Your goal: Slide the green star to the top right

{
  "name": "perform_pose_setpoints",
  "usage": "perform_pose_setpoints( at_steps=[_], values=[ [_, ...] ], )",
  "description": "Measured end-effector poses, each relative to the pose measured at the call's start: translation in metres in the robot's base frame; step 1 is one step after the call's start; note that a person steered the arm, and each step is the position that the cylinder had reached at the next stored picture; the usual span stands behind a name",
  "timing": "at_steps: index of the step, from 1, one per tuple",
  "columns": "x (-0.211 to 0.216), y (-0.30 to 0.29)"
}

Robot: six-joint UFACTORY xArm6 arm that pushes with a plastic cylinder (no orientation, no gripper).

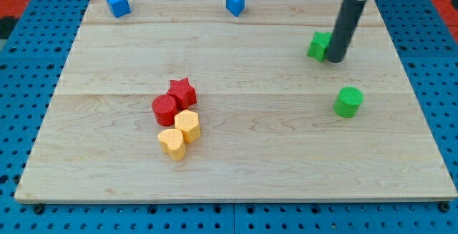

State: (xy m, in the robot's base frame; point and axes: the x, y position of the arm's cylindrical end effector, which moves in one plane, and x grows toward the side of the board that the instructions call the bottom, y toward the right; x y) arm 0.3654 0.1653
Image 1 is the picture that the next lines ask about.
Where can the green cylinder block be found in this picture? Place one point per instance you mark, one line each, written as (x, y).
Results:
(348, 101)

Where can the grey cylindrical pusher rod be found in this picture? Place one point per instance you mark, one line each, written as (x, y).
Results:
(344, 28)

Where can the blue cube block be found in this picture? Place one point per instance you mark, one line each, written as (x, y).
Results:
(119, 7)

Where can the yellow hexagon block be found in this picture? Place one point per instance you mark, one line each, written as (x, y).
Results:
(188, 122)

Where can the red star block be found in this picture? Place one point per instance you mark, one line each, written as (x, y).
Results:
(183, 93)

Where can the yellow heart block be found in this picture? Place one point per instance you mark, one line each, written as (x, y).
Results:
(172, 143)

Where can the blue triangle block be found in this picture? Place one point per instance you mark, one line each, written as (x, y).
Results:
(235, 7)

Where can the green star block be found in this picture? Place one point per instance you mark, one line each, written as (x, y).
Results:
(319, 45)

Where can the wooden board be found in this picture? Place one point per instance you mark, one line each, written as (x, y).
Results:
(268, 130)

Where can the red cylinder block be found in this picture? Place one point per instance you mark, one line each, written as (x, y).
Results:
(165, 109)

